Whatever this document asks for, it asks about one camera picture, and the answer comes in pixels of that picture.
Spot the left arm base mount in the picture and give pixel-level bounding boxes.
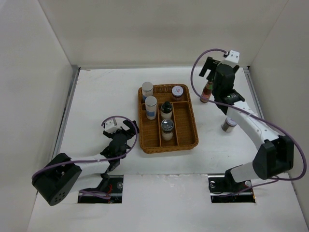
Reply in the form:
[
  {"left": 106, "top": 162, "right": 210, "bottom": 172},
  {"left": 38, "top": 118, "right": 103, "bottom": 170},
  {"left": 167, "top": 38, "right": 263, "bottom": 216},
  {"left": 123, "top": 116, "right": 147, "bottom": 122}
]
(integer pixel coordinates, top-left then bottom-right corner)
[{"left": 77, "top": 174, "right": 124, "bottom": 204}]

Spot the white bottle black cap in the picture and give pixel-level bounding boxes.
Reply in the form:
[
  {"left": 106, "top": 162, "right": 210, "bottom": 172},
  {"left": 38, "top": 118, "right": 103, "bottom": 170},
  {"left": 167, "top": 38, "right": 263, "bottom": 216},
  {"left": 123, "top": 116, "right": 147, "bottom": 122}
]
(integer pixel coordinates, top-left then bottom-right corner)
[{"left": 160, "top": 101, "right": 172, "bottom": 120}]

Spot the white jar silver lid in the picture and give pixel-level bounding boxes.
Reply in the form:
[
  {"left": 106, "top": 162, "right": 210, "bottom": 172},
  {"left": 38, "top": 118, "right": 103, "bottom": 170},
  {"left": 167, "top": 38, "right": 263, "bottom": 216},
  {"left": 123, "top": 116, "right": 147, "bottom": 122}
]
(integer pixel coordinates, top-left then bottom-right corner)
[
  {"left": 145, "top": 96, "right": 157, "bottom": 120},
  {"left": 141, "top": 82, "right": 153, "bottom": 101}
]

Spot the white grinder grey top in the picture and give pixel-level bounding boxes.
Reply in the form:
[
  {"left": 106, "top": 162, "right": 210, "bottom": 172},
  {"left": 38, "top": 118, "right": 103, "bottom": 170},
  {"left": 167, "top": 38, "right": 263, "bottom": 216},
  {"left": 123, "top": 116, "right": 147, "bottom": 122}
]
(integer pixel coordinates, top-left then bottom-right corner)
[{"left": 161, "top": 119, "right": 174, "bottom": 141}]

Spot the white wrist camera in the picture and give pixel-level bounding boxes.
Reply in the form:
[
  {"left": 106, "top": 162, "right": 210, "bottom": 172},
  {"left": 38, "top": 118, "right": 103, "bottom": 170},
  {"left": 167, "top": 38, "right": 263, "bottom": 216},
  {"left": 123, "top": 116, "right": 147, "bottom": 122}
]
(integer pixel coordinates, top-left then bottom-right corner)
[
  {"left": 221, "top": 50, "right": 240, "bottom": 68},
  {"left": 101, "top": 118, "right": 118, "bottom": 133}
]

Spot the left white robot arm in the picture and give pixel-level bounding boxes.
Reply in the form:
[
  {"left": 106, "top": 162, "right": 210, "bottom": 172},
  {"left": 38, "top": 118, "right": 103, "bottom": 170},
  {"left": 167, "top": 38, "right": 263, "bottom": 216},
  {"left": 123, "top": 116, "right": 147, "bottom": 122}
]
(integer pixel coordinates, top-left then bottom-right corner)
[{"left": 32, "top": 116, "right": 140, "bottom": 206}]

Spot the brown wicker divided tray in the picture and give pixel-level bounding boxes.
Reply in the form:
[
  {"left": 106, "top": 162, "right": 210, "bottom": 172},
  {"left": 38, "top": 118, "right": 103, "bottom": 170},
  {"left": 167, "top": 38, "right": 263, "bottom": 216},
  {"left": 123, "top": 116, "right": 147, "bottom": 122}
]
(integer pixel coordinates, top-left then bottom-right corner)
[{"left": 138, "top": 84, "right": 198, "bottom": 154}]

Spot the red sauce bottle yellow cap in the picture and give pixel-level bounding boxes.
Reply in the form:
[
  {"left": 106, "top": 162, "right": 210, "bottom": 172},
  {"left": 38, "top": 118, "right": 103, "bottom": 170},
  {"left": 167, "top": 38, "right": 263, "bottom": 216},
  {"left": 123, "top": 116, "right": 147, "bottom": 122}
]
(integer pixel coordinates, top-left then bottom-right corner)
[{"left": 200, "top": 81, "right": 213, "bottom": 103}]

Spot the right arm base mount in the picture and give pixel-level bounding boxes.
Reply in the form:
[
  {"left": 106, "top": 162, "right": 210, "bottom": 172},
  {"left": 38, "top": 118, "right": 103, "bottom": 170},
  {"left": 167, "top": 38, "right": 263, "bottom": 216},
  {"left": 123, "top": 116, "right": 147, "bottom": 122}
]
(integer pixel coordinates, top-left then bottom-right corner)
[{"left": 208, "top": 174, "right": 255, "bottom": 203}]

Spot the dark spice jar red label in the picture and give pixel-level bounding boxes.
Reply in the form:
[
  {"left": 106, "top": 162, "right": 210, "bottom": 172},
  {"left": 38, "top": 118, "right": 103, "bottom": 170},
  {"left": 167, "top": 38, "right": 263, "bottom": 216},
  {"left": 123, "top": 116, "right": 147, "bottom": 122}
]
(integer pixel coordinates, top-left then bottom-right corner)
[{"left": 221, "top": 117, "right": 237, "bottom": 133}]

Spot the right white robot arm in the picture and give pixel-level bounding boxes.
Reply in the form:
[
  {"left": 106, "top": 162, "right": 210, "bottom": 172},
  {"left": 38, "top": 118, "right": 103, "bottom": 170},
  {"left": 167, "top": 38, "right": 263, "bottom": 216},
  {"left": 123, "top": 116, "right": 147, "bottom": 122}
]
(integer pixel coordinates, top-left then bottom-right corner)
[{"left": 199, "top": 57, "right": 294, "bottom": 191}]

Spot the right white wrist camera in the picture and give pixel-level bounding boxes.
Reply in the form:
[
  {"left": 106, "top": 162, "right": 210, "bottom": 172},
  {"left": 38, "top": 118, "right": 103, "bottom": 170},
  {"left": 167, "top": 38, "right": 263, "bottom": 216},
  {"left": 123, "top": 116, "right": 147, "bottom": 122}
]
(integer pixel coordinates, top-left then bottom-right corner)
[{"left": 221, "top": 50, "right": 240, "bottom": 68}]

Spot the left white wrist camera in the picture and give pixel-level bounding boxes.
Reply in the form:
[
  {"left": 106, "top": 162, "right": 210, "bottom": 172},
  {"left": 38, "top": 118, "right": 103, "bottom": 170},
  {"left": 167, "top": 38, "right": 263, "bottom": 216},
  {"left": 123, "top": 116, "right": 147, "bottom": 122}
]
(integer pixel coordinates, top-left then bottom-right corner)
[{"left": 101, "top": 118, "right": 118, "bottom": 133}]

